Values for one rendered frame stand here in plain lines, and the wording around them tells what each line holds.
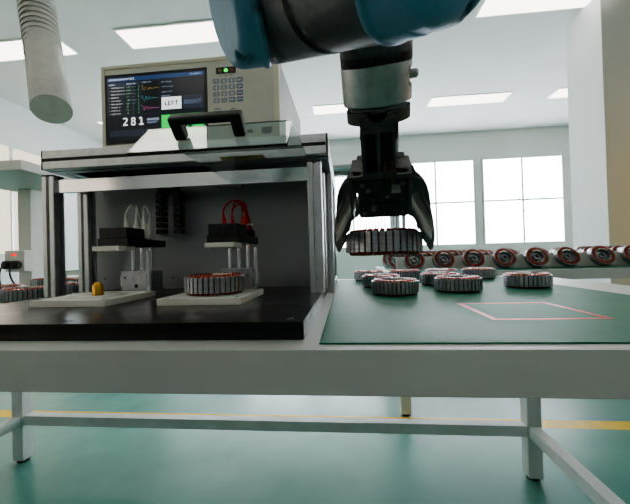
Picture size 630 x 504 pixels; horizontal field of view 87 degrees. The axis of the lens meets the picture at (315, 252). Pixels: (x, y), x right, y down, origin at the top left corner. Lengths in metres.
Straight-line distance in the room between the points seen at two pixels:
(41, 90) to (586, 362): 2.07
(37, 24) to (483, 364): 2.34
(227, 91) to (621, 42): 4.21
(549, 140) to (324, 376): 8.18
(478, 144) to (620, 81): 3.70
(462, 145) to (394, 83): 7.37
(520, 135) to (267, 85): 7.55
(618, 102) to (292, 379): 4.29
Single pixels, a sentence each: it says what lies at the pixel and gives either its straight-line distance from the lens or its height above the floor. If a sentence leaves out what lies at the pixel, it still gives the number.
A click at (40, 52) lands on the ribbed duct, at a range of 2.26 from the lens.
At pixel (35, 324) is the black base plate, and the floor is 0.77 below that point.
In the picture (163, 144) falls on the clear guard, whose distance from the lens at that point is 0.57.
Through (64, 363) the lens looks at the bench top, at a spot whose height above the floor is 0.73.
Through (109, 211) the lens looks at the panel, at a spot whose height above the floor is 0.99.
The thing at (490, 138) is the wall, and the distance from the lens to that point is 7.96.
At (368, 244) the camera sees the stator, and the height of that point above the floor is 0.86.
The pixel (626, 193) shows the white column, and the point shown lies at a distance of 4.31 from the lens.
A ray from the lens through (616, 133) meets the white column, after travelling 4.37.
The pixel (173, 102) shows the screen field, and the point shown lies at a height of 1.22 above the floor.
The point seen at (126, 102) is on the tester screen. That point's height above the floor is 1.23.
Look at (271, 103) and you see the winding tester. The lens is 0.84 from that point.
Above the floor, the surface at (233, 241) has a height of 0.88.
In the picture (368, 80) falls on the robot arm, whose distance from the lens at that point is 0.37.
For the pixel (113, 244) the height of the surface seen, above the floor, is 0.88.
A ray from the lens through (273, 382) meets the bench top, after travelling 0.39.
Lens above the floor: 0.85
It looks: 1 degrees up
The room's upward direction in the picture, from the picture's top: 2 degrees counter-clockwise
